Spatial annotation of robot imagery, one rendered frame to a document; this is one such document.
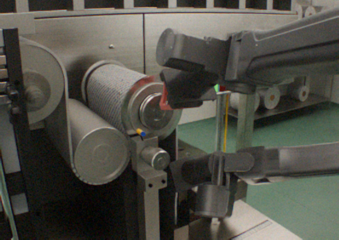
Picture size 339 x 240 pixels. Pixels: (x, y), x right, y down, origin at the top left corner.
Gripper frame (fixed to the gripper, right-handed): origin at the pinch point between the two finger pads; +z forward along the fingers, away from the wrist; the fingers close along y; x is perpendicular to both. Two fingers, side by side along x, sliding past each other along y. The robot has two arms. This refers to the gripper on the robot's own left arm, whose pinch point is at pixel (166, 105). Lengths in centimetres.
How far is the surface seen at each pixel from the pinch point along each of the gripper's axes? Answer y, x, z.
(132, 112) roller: -5.6, 0.6, 3.8
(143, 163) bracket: -4.4, -9.0, 7.8
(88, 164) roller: -14.5, -6.5, 11.1
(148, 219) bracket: -3.2, -20.1, 15.1
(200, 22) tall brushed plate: 36, 35, 17
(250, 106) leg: 82, 15, 51
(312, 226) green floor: 164, -62, 105
